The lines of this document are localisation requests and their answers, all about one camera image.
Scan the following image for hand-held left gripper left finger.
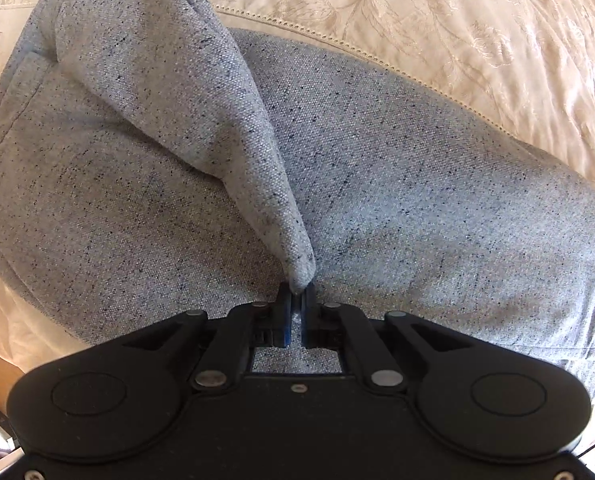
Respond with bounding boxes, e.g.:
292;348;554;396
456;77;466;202
111;283;294;392

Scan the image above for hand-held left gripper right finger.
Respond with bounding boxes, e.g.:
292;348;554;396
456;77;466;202
300;283;481;394

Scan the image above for grey speckled pants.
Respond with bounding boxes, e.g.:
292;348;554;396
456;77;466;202
0;0;595;403

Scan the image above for white bed sheet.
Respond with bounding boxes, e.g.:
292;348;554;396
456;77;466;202
0;252;95;366

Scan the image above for cream embroidered bed cover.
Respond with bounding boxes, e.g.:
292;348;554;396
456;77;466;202
0;0;595;221

